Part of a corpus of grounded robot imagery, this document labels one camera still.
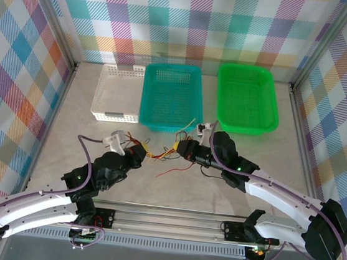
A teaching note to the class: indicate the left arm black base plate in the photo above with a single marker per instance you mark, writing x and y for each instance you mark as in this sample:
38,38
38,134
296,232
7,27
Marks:
105,218

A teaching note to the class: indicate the white plastic basket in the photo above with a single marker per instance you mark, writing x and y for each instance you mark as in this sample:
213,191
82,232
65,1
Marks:
115,92

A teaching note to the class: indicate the aluminium frame post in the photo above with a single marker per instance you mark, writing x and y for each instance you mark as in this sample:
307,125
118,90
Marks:
53,17
328,41

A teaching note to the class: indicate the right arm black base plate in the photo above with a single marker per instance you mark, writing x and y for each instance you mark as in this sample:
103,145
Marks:
234,231

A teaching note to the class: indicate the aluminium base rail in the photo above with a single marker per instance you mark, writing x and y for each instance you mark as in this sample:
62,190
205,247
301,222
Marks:
169,223

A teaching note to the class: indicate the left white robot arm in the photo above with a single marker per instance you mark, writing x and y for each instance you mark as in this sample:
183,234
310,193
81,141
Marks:
32,211

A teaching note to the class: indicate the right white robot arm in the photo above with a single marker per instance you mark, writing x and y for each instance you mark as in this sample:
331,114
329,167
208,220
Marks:
279,193

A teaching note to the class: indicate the teal plastic basket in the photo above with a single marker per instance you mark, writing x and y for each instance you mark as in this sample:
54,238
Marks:
171,98

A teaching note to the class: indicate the green plastic basket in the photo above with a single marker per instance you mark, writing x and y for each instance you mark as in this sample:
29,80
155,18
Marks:
245,100

